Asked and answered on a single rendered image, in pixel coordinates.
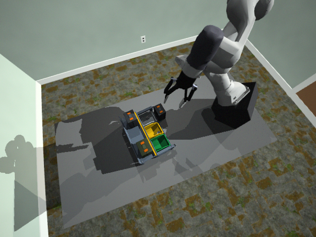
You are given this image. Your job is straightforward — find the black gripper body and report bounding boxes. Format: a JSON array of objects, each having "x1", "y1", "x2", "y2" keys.
[{"x1": 176, "y1": 71, "x2": 196, "y2": 90}]

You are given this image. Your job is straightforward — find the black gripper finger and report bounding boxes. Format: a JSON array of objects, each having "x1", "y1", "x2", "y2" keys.
[
  {"x1": 164, "y1": 77, "x2": 183, "y2": 104},
  {"x1": 179, "y1": 84, "x2": 197, "y2": 108}
]

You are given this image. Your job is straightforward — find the yellow open bin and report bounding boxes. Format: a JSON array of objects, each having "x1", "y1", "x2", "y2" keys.
[{"x1": 144, "y1": 122, "x2": 163, "y2": 140}]

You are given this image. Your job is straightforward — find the grey open bin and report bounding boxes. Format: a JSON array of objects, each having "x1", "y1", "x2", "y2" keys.
[{"x1": 138, "y1": 112, "x2": 157, "y2": 127}]

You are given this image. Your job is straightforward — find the green bin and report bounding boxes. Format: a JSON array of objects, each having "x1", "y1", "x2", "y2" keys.
[{"x1": 151, "y1": 134, "x2": 170, "y2": 152}]

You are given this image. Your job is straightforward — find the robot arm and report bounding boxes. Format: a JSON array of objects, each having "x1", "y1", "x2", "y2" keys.
[{"x1": 175, "y1": 0, "x2": 274, "y2": 106}]

